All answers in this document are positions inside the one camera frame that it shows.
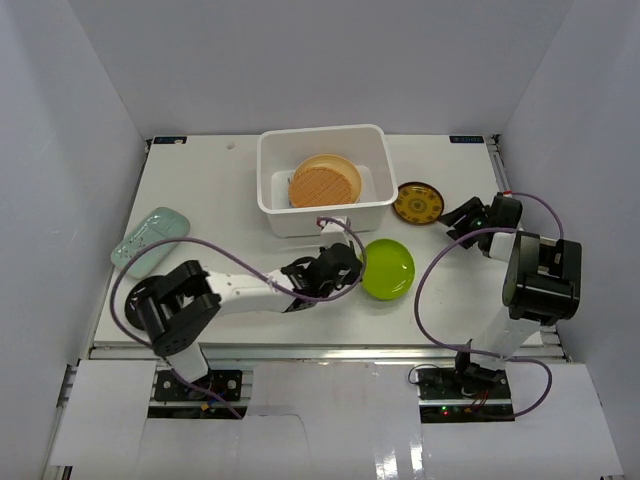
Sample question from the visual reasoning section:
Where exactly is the black round plate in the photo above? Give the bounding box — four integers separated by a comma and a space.
124, 275, 161, 331

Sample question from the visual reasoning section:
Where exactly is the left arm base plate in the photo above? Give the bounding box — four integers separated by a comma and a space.
148, 370, 248, 420

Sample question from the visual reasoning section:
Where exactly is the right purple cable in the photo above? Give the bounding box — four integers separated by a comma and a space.
412, 189, 566, 419

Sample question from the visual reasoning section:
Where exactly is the dark yellow patterned plate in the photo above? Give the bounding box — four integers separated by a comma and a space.
392, 181, 445, 226

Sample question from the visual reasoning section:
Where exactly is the mint green rectangular plate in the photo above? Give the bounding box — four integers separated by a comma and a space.
110, 207, 191, 279

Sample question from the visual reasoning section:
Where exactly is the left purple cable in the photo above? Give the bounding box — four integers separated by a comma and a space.
109, 215, 369, 420

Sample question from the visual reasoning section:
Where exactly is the green round plate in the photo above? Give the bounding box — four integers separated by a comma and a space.
362, 239, 415, 301

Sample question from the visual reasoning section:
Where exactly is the beige round plate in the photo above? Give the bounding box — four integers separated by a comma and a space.
289, 154, 362, 204

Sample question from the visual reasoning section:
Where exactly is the purple cable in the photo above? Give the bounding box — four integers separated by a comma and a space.
412, 189, 566, 419
109, 215, 369, 420

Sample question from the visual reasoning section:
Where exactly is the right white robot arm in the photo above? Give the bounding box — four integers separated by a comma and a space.
439, 193, 583, 399

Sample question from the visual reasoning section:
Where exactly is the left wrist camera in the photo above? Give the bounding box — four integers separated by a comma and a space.
317, 216, 350, 235

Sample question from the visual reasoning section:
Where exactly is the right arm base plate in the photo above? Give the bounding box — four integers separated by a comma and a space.
407, 364, 514, 425

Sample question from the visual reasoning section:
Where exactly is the white plastic bin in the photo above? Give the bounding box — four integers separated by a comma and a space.
257, 124, 397, 238

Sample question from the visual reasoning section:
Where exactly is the orange woven round plate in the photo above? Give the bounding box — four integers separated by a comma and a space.
288, 167, 354, 208

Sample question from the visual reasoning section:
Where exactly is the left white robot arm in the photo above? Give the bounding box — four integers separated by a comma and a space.
125, 243, 363, 399

